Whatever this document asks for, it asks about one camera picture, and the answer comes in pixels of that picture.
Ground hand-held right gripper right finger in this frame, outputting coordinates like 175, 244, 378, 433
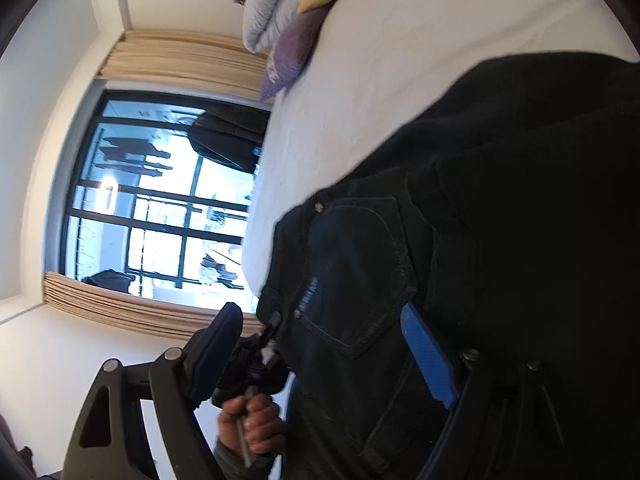
400, 301, 571, 480

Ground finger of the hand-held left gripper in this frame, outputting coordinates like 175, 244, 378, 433
257, 310, 283, 356

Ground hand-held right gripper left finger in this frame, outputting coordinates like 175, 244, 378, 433
62, 302, 245, 480

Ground black pants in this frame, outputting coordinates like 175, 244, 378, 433
255, 52, 640, 480

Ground person's left forearm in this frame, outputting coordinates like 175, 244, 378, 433
212, 440, 276, 480

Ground person's left hand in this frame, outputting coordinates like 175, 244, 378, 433
217, 392, 287, 456

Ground black framed window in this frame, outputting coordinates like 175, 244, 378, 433
60, 89, 273, 308

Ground dark jacket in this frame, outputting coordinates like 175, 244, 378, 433
190, 107, 271, 173

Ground purple cushion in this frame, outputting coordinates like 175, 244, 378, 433
258, 7, 328, 102

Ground beige curtain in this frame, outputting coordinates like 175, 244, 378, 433
97, 29, 273, 106

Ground bed with white sheet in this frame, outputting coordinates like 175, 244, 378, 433
240, 0, 636, 296

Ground folded white duvet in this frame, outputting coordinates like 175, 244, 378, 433
241, 0, 321, 53

